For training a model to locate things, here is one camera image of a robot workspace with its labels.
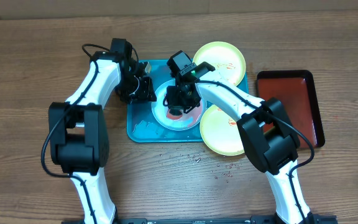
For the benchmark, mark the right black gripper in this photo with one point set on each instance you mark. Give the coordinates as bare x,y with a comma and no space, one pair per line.
179,101

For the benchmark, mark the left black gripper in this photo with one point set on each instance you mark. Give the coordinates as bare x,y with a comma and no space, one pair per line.
144,95

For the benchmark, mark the red black sponge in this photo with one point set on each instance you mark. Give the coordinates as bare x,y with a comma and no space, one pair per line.
174,114

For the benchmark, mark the light blue plate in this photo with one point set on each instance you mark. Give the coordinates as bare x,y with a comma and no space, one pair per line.
169,121

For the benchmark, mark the yellow-green plate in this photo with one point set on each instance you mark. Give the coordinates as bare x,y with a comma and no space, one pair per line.
220,133
224,57

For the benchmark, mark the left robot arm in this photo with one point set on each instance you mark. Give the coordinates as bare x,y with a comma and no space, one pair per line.
77,144

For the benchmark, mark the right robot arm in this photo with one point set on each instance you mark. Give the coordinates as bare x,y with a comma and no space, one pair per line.
269,139

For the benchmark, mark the black red lacquer tray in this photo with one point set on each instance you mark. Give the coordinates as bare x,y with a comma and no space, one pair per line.
296,91

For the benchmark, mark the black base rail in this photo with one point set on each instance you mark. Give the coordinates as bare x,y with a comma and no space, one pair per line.
255,219

